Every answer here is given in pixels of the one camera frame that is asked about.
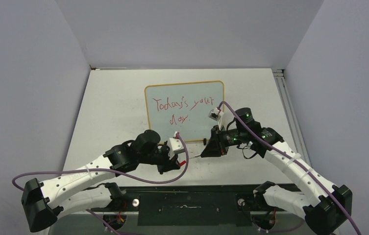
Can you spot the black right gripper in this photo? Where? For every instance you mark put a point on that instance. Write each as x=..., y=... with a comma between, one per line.
x=213, y=148

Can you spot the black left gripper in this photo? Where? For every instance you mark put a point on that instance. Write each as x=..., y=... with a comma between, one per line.
x=168, y=164

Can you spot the yellow framed whiteboard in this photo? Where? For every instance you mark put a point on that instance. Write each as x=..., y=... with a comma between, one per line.
x=183, y=108

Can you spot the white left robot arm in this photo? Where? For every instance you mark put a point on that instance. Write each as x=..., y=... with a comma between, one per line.
x=85, y=188

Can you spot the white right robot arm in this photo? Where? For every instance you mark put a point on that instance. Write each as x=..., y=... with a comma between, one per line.
x=323, y=205

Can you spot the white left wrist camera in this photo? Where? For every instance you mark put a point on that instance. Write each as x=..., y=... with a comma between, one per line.
x=175, y=145

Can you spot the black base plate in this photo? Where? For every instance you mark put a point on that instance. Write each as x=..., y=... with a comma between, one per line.
x=189, y=205

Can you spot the aluminium right side rail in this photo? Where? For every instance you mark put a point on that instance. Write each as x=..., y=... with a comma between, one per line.
x=278, y=75

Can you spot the aluminium front frame rail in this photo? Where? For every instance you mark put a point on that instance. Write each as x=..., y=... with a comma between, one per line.
x=115, y=223

